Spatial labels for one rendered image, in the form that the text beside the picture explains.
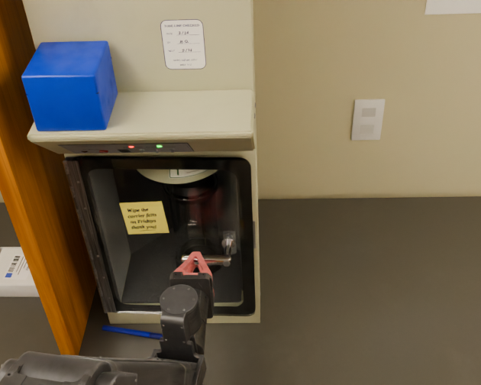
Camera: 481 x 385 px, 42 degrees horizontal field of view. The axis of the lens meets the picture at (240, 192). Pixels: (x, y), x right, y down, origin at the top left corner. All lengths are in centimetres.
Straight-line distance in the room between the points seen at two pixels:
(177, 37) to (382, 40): 62
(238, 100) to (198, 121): 8
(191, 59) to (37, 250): 43
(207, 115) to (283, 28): 53
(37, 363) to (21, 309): 88
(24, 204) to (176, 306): 31
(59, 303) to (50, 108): 45
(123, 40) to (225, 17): 15
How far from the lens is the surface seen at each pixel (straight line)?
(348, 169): 163
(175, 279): 104
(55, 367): 60
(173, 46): 95
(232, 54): 95
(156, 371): 81
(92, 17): 95
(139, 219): 114
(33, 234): 111
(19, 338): 144
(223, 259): 111
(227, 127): 89
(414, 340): 136
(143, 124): 91
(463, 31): 148
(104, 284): 128
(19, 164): 105
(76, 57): 92
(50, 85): 89
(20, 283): 149
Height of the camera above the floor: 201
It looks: 40 degrees down
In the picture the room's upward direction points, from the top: 3 degrees counter-clockwise
